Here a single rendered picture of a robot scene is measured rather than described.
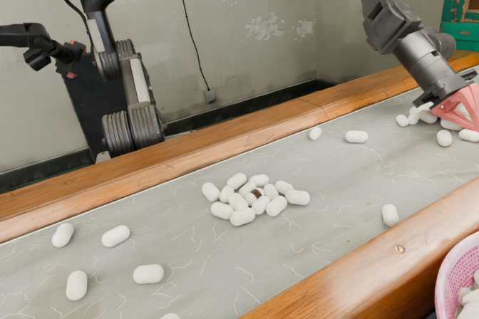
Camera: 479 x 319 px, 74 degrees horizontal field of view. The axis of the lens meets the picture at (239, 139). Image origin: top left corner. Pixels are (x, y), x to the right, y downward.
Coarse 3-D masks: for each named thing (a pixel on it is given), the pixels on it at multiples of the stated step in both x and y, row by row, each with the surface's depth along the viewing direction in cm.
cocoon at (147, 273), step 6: (156, 264) 36; (138, 270) 35; (144, 270) 35; (150, 270) 35; (156, 270) 35; (162, 270) 36; (138, 276) 35; (144, 276) 35; (150, 276) 35; (156, 276) 35; (162, 276) 36; (138, 282) 35; (144, 282) 35; (150, 282) 35; (156, 282) 35
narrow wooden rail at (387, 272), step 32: (416, 224) 35; (448, 224) 35; (352, 256) 33; (384, 256) 32; (416, 256) 32; (288, 288) 30; (320, 288) 30; (352, 288) 29; (384, 288) 29; (416, 288) 31
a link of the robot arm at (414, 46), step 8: (416, 32) 57; (400, 40) 59; (408, 40) 57; (416, 40) 57; (424, 40) 57; (400, 48) 58; (408, 48) 57; (416, 48) 57; (424, 48) 56; (432, 48) 56; (400, 56) 59; (408, 56) 57; (416, 56) 56; (408, 64) 58
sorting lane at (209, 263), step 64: (320, 128) 66; (384, 128) 62; (192, 192) 51; (320, 192) 47; (384, 192) 45; (448, 192) 43; (0, 256) 43; (64, 256) 42; (128, 256) 40; (192, 256) 39; (256, 256) 37; (320, 256) 36
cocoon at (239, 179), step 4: (236, 176) 50; (240, 176) 50; (244, 176) 50; (228, 180) 50; (232, 180) 49; (236, 180) 49; (240, 180) 50; (244, 180) 50; (228, 184) 49; (232, 184) 49; (236, 184) 49; (240, 184) 50; (236, 188) 49
